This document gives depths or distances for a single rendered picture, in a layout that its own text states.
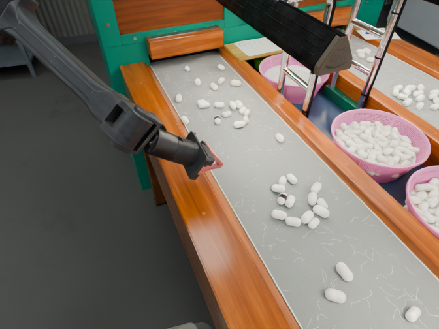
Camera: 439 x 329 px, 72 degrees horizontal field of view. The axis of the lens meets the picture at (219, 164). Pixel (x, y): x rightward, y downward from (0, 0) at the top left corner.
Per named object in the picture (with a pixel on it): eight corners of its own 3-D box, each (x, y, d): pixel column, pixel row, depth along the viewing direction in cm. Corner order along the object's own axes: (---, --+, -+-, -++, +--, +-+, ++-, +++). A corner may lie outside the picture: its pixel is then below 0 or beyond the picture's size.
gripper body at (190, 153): (197, 132, 71) (172, 121, 66) (213, 160, 64) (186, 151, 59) (181, 153, 73) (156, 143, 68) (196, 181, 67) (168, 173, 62)
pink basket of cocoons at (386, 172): (392, 207, 80) (407, 183, 74) (307, 158, 94) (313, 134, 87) (428, 159, 94) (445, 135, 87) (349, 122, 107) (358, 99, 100)
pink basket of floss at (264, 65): (316, 115, 110) (322, 93, 103) (247, 99, 118) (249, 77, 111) (329, 81, 127) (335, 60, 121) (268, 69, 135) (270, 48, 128)
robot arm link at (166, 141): (144, 157, 59) (157, 133, 57) (134, 140, 63) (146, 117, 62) (172, 166, 63) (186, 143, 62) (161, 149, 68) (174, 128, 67)
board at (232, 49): (238, 61, 121) (238, 59, 120) (223, 47, 131) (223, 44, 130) (308, 47, 130) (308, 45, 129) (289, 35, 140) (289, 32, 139)
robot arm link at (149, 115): (110, 146, 55) (138, 109, 54) (98, 119, 63) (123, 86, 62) (159, 170, 64) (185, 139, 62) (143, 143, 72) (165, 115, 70)
